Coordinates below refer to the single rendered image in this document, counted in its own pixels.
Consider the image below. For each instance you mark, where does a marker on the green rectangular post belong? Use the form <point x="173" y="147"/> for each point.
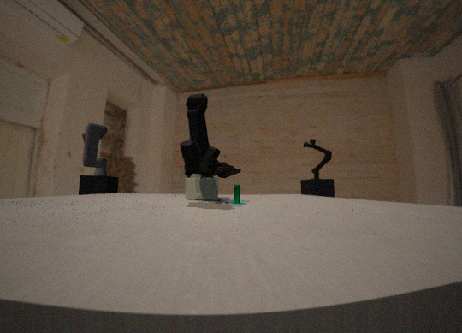
<point x="236" y="194"/>

